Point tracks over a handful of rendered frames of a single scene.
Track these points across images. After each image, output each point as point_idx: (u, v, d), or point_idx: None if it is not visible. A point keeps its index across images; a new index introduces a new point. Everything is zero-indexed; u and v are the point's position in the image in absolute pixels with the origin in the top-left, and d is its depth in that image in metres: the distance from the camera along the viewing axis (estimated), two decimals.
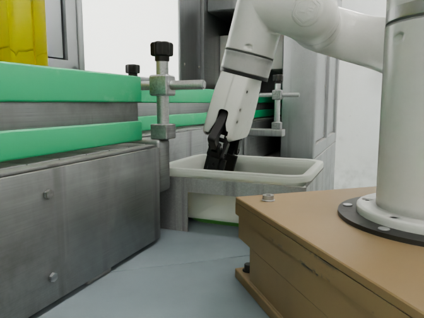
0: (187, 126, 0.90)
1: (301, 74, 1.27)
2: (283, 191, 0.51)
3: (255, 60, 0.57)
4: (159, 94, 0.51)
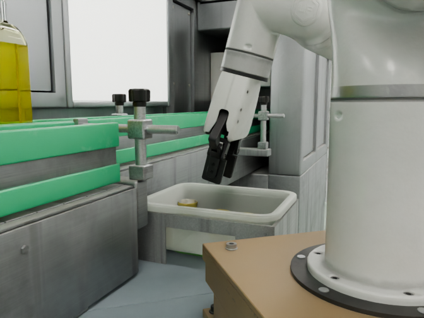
0: (173, 151, 0.93)
1: (288, 93, 1.30)
2: (253, 229, 0.54)
3: (256, 60, 0.57)
4: (136, 137, 0.54)
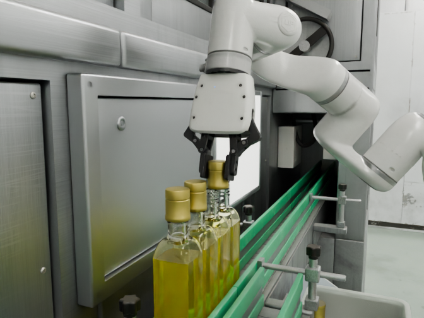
0: None
1: None
2: None
3: (250, 67, 0.68)
4: (312, 281, 0.76)
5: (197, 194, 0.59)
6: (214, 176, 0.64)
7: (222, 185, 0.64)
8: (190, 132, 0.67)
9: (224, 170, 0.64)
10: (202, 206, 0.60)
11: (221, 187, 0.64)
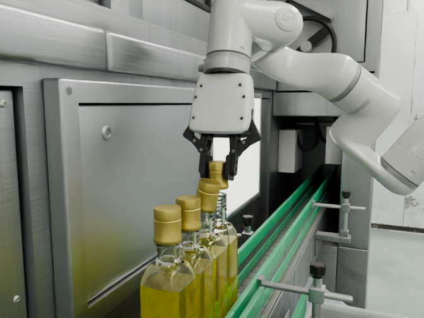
0: None
1: (358, 177, 1.46)
2: None
3: (248, 67, 0.68)
4: (317, 303, 0.70)
5: (189, 212, 0.53)
6: (202, 198, 0.58)
7: (209, 209, 0.59)
8: (189, 132, 0.67)
9: (214, 194, 0.59)
10: (195, 225, 0.54)
11: (208, 210, 0.59)
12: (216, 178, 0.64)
